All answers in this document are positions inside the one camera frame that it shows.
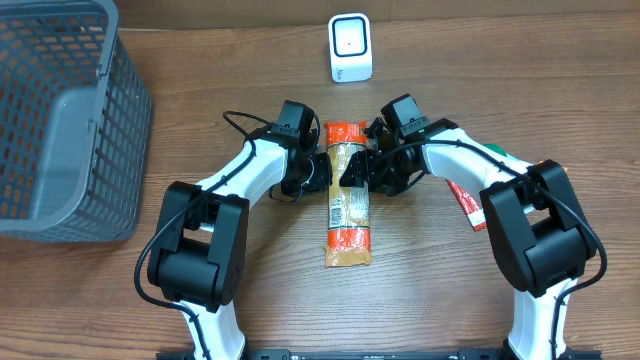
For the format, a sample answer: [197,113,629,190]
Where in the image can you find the long orange cracker pack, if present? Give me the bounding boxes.
[324,121,372,267]

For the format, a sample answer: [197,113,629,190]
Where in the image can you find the red stick snack packet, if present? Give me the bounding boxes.
[447,180,487,231]

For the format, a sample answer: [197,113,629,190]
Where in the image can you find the green lid round can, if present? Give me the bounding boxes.
[485,144,516,160]

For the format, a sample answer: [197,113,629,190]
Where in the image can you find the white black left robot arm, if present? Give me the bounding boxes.
[134,125,329,359]

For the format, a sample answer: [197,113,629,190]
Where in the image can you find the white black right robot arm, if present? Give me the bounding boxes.
[339,117,606,359]

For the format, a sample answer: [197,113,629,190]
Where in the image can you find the white barcode scanner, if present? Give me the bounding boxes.
[328,13,373,83]

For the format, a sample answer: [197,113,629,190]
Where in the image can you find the grey plastic mesh basket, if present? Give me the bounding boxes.
[1,0,153,243]

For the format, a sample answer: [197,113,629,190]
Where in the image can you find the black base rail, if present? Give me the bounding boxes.
[155,348,603,360]

